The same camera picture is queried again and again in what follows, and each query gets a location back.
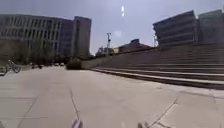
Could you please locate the row of trees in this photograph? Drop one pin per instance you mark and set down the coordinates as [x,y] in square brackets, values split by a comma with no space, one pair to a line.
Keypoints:
[30,53]

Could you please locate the large grey office building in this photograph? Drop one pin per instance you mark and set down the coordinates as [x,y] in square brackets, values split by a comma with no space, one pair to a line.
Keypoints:
[40,33]

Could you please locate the low dark building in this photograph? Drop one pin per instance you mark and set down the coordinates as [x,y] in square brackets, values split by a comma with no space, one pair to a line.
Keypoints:
[131,46]

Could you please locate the wide grey stone stairs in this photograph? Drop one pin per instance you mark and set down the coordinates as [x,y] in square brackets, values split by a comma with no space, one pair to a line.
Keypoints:
[173,66]

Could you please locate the dark green bush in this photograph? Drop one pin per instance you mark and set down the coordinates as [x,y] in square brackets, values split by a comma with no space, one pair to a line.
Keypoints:
[73,64]

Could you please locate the parked bicycle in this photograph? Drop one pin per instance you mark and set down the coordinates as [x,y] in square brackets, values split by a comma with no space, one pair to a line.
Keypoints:
[12,67]

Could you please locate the robot's own part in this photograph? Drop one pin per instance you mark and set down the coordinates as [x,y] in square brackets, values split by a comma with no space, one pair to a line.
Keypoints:
[77,124]
[143,125]

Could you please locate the grey layered concrete building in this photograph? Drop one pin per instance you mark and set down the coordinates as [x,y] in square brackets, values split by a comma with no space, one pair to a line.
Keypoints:
[186,28]

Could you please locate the pale concrete slab plaza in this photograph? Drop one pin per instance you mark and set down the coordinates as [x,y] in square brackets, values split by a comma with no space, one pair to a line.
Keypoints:
[100,100]

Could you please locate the tall lamp pole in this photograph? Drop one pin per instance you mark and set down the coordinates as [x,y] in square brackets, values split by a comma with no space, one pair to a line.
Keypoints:
[108,41]

